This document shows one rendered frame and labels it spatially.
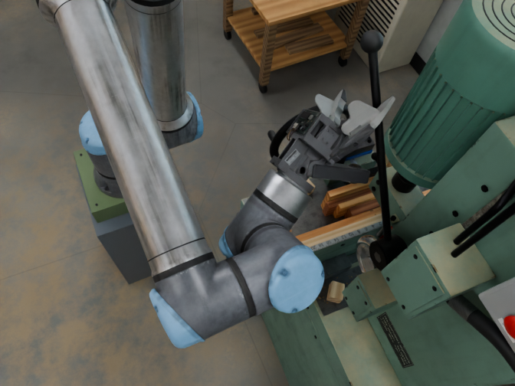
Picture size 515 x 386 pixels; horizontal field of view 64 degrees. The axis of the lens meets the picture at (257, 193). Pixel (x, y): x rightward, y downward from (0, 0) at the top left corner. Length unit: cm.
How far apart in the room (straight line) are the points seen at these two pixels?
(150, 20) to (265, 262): 51
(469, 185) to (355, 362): 55
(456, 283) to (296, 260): 22
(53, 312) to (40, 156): 81
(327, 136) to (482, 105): 23
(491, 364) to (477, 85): 43
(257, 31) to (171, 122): 147
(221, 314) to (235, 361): 128
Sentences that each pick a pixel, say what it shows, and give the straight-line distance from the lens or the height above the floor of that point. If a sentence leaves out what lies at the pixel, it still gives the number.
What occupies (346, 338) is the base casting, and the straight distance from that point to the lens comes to 108.
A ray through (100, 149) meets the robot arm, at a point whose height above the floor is 87.
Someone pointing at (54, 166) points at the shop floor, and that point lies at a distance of 231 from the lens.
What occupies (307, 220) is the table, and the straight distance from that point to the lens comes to 104.
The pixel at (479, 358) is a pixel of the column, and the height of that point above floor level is 115.
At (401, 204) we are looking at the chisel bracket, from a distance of 94.
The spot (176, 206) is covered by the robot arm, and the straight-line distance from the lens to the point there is 57.
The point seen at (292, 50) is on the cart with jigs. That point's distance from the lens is 248.
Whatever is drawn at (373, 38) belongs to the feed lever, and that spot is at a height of 142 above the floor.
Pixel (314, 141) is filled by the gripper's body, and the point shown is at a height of 130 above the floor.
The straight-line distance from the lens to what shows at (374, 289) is 83.
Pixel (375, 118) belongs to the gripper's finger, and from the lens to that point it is 68.
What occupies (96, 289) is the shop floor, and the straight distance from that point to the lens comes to 197.
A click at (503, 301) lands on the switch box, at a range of 59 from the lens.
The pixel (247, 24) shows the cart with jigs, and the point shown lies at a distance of 263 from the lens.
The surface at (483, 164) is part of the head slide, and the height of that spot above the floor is 136.
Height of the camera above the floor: 183
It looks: 61 degrees down
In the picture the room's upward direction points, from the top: 10 degrees clockwise
